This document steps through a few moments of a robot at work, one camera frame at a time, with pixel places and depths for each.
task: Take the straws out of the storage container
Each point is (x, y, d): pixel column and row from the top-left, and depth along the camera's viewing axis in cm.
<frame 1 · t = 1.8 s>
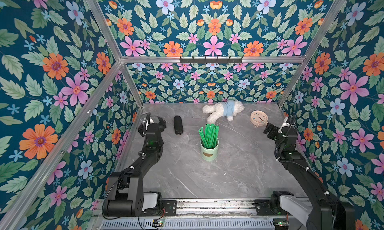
left hand: (151, 119, 85), fingers open
right hand: (279, 125, 82), fingers open
light green storage cup: (210, 154, 85), point 9 cm above the table
bundle of green wrapped straws: (209, 138, 86), point 15 cm above the table
white plush teddy bear: (227, 109, 107), point 10 cm above the table
black remote control: (178, 125, 106), point 3 cm above the table

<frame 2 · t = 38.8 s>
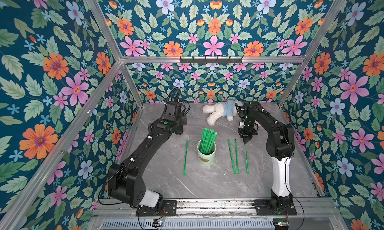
left hand: (183, 114, 83), fingers open
right hand: (248, 140, 90), fingers closed
bundle of green wrapped straws: (207, 141, 83), point 16 cm above the table
left side green wrapped straw: (185, 157, 93), on the table
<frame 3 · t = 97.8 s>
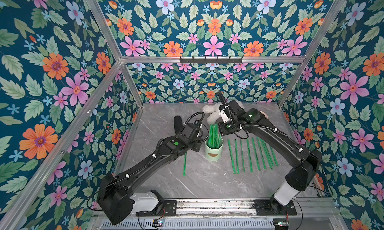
left hand: (200, 139, 79), fingers closed
right hand: (223, 126, 78), fingers closed
right green wrapped straw 2: (256, 155, 95), on the table
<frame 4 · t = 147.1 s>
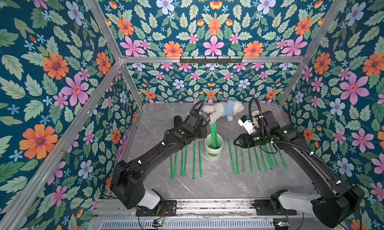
left hand: (206, 128, 81), fingers open
right hand: (239, 138, 73), fingers open
bundle of green wrapped straws: (214, 135, 86), point 15 cm above the table
left green wrapped straw: (194, 161, 92), on the table
left green wrapped straw 2: (200, 159, 93), on the table
left green wrapped straw 3: (174, 173, 87), on the table
left green wrapped straw 4: (182, 160, 93), on the table
